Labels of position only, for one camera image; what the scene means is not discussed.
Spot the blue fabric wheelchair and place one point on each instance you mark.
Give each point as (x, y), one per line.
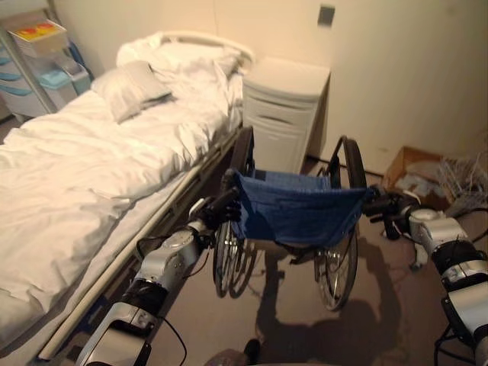
(295, 217)

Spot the brown cardboard box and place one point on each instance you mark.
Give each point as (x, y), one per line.
(417, 177)

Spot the white bedside cabinet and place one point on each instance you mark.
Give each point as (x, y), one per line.
(284, 110)

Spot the medical cart with blue drawers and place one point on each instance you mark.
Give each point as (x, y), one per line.
(36, 76)

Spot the grey wall switch plate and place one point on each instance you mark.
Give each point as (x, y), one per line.
(326, 15)

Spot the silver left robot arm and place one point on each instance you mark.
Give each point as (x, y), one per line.
(152, 280)

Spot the hospital bed with white sheet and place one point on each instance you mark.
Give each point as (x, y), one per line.
(99, 179)

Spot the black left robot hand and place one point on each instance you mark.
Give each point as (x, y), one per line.
(219, 211)

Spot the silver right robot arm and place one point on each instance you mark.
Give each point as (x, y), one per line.
(453, 259)

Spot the grey pillow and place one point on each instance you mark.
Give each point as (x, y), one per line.
(129, 89)

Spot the white crumpled blanket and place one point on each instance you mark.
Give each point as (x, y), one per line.
(183, 57)

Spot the white box with red-yellow label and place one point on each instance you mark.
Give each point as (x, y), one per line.
(38, 38)

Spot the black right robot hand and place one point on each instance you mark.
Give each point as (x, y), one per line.
(385, 207)

